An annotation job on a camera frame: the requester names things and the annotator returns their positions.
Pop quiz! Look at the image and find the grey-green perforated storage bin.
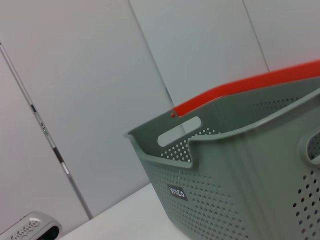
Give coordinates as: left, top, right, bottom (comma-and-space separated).
124, 76, 320, 240

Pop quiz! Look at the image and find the orange bin handle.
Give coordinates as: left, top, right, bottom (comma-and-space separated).
171, 59, 320, 118

